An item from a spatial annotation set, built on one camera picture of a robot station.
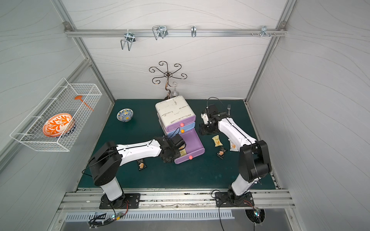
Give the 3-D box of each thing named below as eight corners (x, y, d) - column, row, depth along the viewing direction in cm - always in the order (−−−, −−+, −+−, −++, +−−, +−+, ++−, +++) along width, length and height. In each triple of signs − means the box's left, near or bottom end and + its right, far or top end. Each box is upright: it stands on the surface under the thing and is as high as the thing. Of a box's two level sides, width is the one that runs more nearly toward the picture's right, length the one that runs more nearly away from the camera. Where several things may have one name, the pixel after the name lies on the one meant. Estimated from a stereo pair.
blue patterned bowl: (118, 123, 109) (115, 119, 104) (122, 113, 115) (119, 108, 111) (131, 123, 109) (129, 119, 104) (135, 113, 115) (133, 108, 111)
